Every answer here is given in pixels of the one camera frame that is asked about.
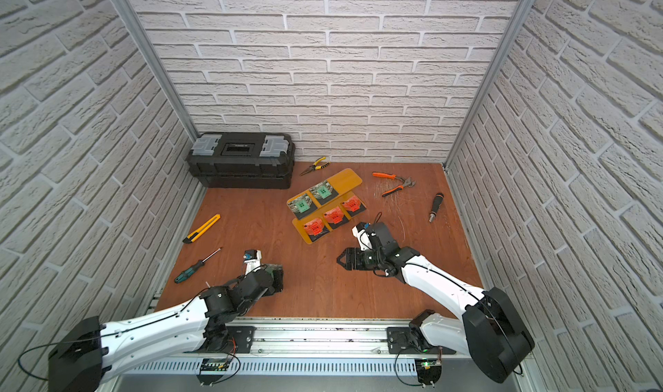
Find red tea bag small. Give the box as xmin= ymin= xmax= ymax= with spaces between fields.
xmin=323 ymin=207 xmax=349 ymax=230

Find red tea bag large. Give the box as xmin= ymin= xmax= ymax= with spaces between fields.
xmin=303 ymin=218 xmax=329 ymax=243

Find green tea bag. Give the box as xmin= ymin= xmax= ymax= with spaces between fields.
xmin=309 ymin=181 xmax=338 ymax=205
xmin=288 ymin=193 xmax=318 ymax=219
xmin=263 ymin=264 xmax=283 ymax=281

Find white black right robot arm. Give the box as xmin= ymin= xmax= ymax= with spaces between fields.
xmin=337 ymin=223 xmax=535 ymax=383

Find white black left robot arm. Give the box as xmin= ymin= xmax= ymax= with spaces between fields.
xmin=48 ymin=264 xmax=283 ymax=391

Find yellow wooden two-tier shelf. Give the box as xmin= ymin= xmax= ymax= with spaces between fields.
xmin=287 ymin=169 xmax=363 ymax=245

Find yellow utility knife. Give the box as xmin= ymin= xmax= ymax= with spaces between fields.
xmin=182 ymin=214 xmax=220 ymax=245

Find orange black pliers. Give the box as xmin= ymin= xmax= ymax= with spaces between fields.
xmin=371 ymin=171 xmax=417 ymax=199

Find yellow black pliers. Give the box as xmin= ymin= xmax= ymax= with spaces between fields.
xmin=300 ymin=156 xmax=330 ymax=176

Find left controller board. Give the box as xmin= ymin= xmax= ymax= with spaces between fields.
xmin=197 ymin=358 xmax=238 ymax=386

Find controller board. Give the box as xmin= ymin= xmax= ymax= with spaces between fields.
xmin=414 ymin=359 xmax=442 ymax=387
xmin=197 ymin=358 xmax=238 ymax=386

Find black plastic toolbox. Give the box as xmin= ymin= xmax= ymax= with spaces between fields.
xmin=186 ymin=132 xmax=295 ymax=189

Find right controller board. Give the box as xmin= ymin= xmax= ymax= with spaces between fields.
xmin=414 ymin=359 xmax=442 ymax=387

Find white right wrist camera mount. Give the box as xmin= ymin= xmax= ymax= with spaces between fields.
xmin=352 ymin=222 xmax=373 ymax=251

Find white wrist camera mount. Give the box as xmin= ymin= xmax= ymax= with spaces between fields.
xmin=243 ymin=250 xmax=262 ymax=276
xmin=352 ymin=222 xmax=373 ymax=251

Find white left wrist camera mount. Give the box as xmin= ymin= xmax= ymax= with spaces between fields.
xmin=243 ymin=250 xmax=262 ymax=276

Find aluminium frame rail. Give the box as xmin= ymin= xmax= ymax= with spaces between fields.
xmin=118 ymin=316 xmax=535 ymax=362

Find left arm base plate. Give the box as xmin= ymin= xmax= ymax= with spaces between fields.
xmin=195 ymin=326 xmax=257 ymax=354

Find green handled screwdriver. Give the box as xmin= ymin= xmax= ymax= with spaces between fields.
xmin=174 ymin=247 xmax=223 ymax=284

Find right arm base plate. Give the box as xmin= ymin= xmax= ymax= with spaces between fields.
xmin=386 ymin=326 xmax=457 ymax=356

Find black orange screwdriver handle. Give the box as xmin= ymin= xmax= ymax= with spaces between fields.
xmin=428 ymin=193 xmax=445 ymax=223

